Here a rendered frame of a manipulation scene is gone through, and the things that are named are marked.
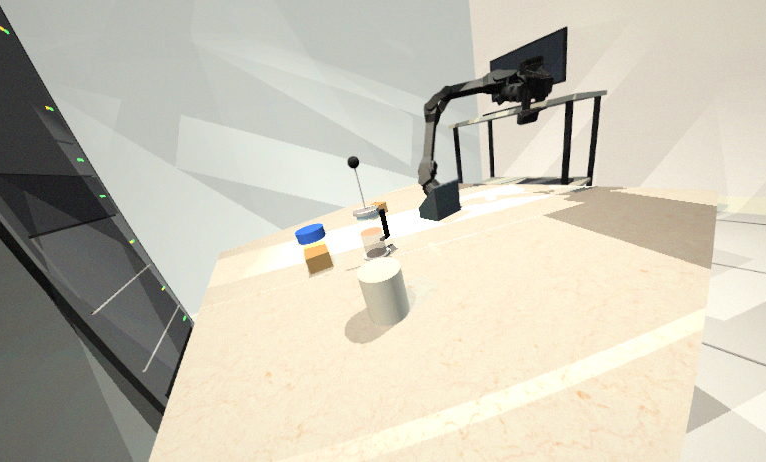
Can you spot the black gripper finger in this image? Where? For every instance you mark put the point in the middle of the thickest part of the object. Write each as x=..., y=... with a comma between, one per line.
x=527, y=114
x=536, y=71

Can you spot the blue short cylinder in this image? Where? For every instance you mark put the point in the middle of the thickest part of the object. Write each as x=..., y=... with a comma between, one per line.
x=310, y=234

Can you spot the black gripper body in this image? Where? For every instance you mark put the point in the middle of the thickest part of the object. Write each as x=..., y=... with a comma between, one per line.
x=523, y=92

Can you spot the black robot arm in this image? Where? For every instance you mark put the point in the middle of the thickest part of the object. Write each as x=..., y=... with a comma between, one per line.
x=492, y=83

